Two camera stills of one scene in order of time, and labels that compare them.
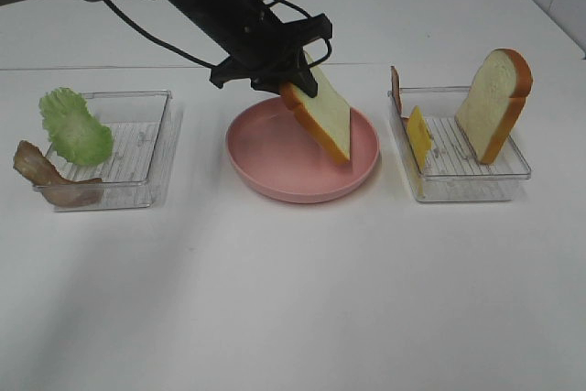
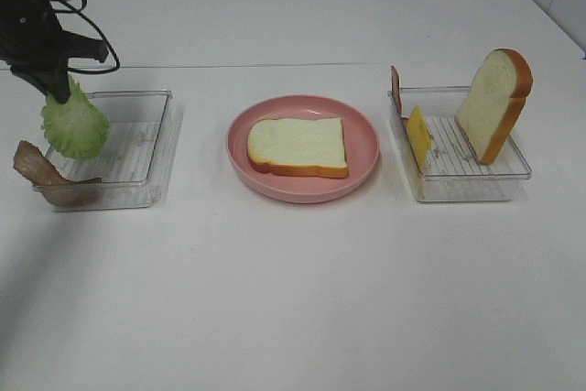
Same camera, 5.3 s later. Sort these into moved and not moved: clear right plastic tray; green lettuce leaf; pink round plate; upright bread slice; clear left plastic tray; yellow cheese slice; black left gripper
Moved: green lettuce leaf; black left gripper
Not moved: clear right plastic tray; yellow cheese slice; upright bread slice; pink round plate; clear left plastic tray
